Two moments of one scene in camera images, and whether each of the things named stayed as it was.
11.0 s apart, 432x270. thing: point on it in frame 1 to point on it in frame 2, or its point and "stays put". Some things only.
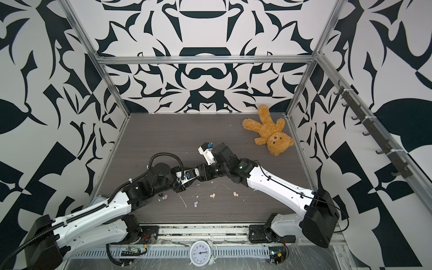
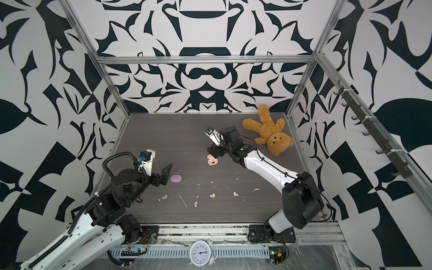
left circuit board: [130, 251] stays put
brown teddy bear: [270, 132] stays put
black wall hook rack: [374, 129] stays put
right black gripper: [204, 169] to [214, 148]
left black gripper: [181, 188] to [154, 180]
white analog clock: [203, 252] stays put
